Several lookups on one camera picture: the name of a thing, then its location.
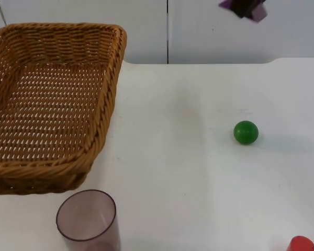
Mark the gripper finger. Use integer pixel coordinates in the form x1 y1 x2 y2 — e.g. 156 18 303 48
230 0 267 19

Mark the purple triangular block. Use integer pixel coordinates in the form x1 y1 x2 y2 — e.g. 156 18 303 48
218 0 268 23

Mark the brown wicker basket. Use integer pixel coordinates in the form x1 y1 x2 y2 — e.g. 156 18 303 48
0 22 128 196

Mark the red cylinder block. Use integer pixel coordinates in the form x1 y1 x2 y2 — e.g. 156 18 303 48
287 235 314 251

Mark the green ball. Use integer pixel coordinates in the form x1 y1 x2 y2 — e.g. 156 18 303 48
233 120 259 145

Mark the clear cup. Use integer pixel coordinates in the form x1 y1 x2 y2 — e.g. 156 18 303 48
55 189 121 251

